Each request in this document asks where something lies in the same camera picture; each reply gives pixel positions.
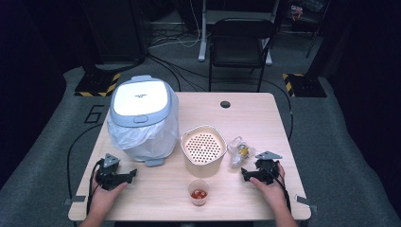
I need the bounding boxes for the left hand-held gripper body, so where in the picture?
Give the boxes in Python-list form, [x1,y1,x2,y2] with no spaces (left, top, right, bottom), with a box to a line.
[95,152,127,191]

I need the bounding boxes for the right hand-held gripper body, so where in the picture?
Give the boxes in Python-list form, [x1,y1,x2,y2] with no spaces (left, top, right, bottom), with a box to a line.
[254,150,283,185]

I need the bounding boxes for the person's left hand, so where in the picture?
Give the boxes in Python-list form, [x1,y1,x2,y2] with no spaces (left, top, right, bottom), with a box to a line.
[89,176,129,216]

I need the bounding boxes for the person's right hand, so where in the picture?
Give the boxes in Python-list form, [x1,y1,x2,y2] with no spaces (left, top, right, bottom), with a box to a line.
[249,163,291,214]

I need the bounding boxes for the crumpled clear plastic bag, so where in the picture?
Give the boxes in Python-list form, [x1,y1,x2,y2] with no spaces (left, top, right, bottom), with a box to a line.
[227,135,255,169]

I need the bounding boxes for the white plastic bin liner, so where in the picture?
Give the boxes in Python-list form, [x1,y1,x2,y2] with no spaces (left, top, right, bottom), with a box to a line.
[106,94,180,163]

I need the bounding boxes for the beige strainer basket bucket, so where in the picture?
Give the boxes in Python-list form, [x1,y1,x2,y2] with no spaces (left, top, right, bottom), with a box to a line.
[180,125,228,179]

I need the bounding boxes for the red food pieces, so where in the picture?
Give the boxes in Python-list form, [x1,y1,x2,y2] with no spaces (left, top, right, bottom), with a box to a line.
[190,188,208,200]

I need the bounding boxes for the clear plastic cup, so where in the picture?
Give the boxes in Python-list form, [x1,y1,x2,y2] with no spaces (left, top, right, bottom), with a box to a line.
[187,179,211,207]

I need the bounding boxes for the hazard-striped stand base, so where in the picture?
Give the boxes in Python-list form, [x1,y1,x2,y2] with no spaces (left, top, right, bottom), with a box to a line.
[74,71,122,97]
[282,73,328,98]

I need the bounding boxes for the black folding chair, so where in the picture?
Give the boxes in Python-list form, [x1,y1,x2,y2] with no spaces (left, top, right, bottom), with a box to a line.
[207,17,276,93]

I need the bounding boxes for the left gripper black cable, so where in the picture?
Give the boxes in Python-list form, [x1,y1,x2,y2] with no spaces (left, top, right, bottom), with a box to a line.
[85,159,105,217]

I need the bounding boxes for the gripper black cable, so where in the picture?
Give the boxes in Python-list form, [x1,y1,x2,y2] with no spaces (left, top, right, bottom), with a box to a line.
[85,159,105,217]
[267,162,292,213]

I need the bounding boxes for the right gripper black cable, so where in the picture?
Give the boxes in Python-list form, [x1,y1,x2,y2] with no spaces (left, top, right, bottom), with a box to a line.
[267,162,292,213]

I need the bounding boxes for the black floor cable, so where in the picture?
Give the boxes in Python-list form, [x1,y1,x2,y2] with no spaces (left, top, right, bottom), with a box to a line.
[261,79,295,141]
[65,123,104,200]

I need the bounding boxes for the grey metal table bracket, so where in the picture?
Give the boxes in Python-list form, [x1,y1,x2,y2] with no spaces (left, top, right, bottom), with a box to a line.
[294,194,318,213]

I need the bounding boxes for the white desk frame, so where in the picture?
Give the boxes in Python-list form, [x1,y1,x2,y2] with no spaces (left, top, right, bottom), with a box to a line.
[198,0,282,66]

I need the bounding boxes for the white floor cable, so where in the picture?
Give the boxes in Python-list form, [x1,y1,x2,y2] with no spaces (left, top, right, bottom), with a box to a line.
[148,0,202,50]

